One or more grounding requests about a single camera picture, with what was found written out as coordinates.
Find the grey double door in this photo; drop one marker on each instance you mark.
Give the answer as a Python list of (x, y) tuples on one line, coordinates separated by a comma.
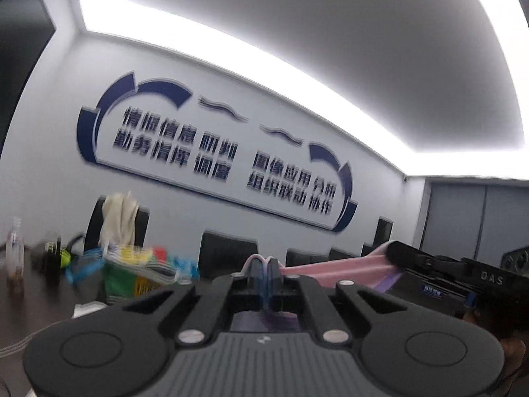
[(475, 215)]

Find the ceiling light strip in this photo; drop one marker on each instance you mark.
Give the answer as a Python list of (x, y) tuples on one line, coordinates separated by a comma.
[(206, 47)]

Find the black box with blue label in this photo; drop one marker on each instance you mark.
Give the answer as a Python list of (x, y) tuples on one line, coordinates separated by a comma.
[(430, 297)]

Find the black handheld radio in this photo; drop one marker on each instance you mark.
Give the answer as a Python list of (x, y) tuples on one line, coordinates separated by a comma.
[(47, 260)]

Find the cream cloth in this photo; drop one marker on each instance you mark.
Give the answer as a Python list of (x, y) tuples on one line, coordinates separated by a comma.
[(120, 219)]

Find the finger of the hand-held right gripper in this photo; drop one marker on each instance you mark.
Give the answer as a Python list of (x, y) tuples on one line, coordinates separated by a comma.
[(417, 256)]

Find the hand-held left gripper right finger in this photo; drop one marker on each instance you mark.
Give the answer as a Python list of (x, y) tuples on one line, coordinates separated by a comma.
[(273, 283)]

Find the blue lettered wall sign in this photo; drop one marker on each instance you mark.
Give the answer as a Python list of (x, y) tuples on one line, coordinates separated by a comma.
[(173, 132)]

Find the person's right forearm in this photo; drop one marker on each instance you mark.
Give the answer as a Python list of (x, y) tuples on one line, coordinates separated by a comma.
[(514, 355)]

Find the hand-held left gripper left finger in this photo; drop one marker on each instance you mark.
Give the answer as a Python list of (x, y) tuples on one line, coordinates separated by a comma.
[(258, 283)]

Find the yellow-green cloth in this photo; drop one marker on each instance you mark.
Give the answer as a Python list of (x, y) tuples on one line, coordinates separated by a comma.
[(65, 257)]

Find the pink blue purple-trimmed tank top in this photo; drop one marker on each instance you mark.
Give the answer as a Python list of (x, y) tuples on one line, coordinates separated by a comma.
[(351, 266)]

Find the clear plastic drink bottle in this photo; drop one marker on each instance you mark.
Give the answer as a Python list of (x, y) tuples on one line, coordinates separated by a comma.
[(14, 252)]

